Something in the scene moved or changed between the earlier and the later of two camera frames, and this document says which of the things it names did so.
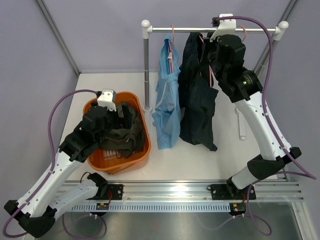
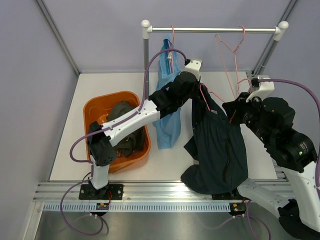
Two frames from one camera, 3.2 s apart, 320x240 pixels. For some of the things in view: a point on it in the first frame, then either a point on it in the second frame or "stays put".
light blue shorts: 166,112 stays put
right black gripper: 207,46 -> 234,109
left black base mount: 114,192 stays put
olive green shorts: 127,141 stays put
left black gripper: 119,120 -> 195,84
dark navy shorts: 197,94 -> 218,147
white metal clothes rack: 279,30 stays put
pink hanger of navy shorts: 210,70 -> 202,84
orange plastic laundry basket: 108,161 stays put
